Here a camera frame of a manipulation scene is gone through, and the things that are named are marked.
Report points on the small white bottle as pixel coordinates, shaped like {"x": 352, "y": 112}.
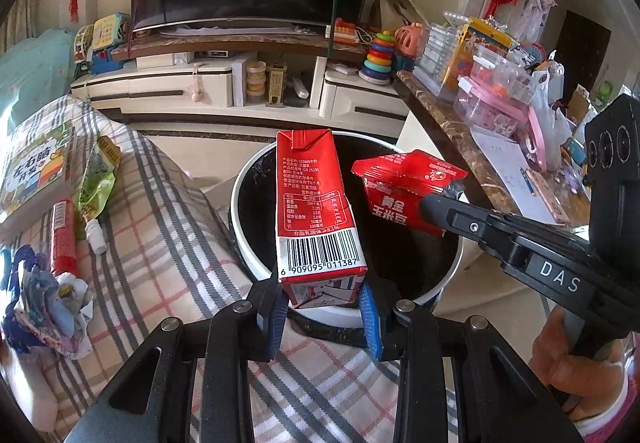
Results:
{"x": 96, "y": 235}

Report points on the wooden tower model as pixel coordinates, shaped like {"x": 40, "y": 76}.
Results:
{"x": 276, "y": 85}

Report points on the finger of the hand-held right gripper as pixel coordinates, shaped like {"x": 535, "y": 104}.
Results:
{"x": 457, "y": 189}
{"x": 460, "y": 220}

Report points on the stack of yellow cups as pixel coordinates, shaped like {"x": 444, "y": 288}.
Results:
{"x": 256, "y": 78}

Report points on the white television cabinet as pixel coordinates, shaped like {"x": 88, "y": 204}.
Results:
{"x": 165, "y": 88}

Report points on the remote control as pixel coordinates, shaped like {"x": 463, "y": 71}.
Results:
{"x": 301, "y": 88}

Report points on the white paper sheet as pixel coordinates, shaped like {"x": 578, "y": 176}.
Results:
{"x": 505, "y": 173}

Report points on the red milk carton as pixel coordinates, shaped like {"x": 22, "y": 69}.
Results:
{"x": 315, "y": 203}

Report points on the white box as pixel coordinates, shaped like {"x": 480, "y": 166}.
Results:
{"x": 239, "y": 83}

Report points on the red snack packet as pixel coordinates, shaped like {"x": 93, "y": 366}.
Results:
{"x": 395, "y": 195}

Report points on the green snack packet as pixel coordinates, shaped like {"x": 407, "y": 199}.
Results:
{"x": 95, "y": 183}

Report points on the pink clear plastic box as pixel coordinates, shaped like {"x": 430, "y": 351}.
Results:
{"x": 495, "y": 98}

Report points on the yellow toy box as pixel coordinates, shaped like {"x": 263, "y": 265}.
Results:
{"x": 492, "y": 35}

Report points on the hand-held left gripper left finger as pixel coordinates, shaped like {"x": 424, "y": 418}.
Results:
{"x": 272, "y": 323}

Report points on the red toy telephone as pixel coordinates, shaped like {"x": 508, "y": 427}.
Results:
{"x": 344, "y": 30}

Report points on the dark door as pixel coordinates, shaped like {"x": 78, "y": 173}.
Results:
{"x": 582, "y": 53}

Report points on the toy cash register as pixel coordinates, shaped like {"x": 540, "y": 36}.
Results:
{"x": 107, "y": 40}

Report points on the white plastic bag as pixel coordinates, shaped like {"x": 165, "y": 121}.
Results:
{"x": 547, "y": 113}

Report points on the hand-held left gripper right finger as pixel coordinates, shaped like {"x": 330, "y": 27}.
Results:
{"x": 372, "y": 323}

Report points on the teal cloth cover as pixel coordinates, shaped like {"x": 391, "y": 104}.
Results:
{"x": 30, "y": 68}

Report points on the marble counter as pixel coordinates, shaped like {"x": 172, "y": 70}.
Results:
{"x": 450, "y": 138}

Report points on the crumpled blue white paper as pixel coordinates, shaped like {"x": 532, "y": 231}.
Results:
{"x": 45, "y": 308}

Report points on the plaid blanket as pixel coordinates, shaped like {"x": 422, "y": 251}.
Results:
{"x": 165, "y": 243}

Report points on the children's picture book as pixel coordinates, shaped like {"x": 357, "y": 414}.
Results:
{"x": 35, "y": 168}

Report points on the white trash bin black liner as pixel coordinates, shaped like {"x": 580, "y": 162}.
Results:
{"x": 250, "y": 233}

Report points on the black router box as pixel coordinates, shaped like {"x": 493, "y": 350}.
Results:
{"x": 212, "y": 54}

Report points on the clear plastic drawer box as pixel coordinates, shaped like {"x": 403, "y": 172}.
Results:
{"x": 440, "y": 58}

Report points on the pink plastic toy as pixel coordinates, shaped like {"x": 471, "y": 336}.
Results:
{"x": 410, "y": 40}

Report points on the person's right hand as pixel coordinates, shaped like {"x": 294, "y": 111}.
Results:
{"x": 555, "y": 363}

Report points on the red tube packet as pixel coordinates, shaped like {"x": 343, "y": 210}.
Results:
{"x": 62, "y": 238}

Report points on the wooden rattle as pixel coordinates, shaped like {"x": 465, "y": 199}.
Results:
{"x": 197, "y": 95}

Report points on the brown paper bag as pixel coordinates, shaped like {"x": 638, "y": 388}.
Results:
{"x": 395, "y": 10}

